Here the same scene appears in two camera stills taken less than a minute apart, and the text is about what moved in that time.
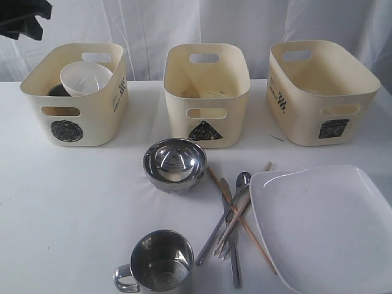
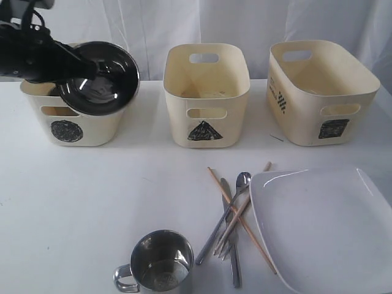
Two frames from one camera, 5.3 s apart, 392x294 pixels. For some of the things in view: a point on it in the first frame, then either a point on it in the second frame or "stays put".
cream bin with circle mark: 86,120 stays put
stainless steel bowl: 173,165 to 114,87
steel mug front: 162,263 stays put
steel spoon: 243,181 stays put
